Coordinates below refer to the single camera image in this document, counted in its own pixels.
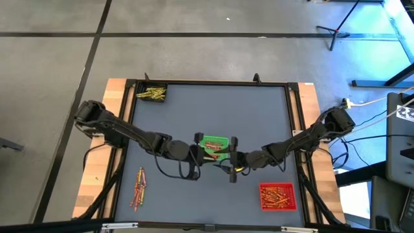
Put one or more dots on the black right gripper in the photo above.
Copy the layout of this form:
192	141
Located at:
241	160

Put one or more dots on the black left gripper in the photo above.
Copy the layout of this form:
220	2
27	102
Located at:
198	155

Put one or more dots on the green plastic basket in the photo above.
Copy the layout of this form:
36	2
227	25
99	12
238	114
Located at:
203	142

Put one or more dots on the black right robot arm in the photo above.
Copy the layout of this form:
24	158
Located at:
291	142

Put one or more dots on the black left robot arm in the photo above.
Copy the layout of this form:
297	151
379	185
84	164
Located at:
129	132

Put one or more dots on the black plastic crate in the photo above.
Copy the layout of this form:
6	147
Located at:
163	101

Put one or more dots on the red plastic basket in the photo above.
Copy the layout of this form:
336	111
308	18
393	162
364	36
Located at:
292	186

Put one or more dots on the black diagonal strut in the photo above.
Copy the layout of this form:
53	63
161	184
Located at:
318	199
100	197

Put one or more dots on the wooden table board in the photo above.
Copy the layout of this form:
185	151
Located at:
97	181

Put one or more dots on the yellow power plug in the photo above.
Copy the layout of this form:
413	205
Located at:
347	103

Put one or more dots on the black desk bar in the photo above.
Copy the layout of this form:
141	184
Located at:
359	174

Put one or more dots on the grey computer case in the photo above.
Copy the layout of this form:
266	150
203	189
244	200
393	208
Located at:
386	200

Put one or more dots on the black tripod stand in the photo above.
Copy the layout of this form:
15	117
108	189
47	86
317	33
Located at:
336	31

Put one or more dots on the grey equipment cabinet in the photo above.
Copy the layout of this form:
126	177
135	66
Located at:
396	145

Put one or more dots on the fiducial marker sheet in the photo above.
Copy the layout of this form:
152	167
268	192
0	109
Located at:
406	113

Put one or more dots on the grey chair leg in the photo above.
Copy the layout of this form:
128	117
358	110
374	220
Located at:
11	144

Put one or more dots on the grey camera mount block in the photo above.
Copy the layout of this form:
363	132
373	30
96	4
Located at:
209	228

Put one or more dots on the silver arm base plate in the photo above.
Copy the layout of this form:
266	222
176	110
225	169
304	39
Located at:
295	132

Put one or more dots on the black frame clamp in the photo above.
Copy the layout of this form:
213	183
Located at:
146	77
257	78

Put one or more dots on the silver metal bracket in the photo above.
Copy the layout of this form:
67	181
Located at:
299	229
119	226

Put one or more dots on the black desk frame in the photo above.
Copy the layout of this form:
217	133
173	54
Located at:
372	83

